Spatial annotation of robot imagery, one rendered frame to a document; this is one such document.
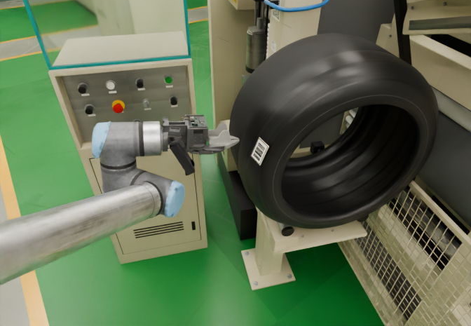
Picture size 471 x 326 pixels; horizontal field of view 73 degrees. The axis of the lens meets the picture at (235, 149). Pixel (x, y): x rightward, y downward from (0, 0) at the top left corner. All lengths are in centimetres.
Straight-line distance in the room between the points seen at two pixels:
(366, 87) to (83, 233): 66
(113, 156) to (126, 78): 66
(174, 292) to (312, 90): 156
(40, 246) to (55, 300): 168
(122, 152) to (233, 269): 141
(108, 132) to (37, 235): 34
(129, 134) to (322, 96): 47
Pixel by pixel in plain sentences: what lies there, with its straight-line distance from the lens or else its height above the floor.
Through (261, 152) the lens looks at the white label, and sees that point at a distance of 80.
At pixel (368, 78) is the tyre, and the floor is 146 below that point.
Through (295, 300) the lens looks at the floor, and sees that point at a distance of 203.
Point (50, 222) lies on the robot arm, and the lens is 59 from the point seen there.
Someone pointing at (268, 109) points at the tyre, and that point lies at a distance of 81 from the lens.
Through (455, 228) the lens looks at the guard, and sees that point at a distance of 120.
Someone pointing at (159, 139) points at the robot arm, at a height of 131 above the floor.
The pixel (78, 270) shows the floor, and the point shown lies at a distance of 230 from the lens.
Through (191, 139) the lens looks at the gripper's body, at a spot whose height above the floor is 130.
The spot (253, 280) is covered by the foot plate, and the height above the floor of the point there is 1.
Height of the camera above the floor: 178
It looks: 37 degrees down
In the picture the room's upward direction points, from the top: straight up
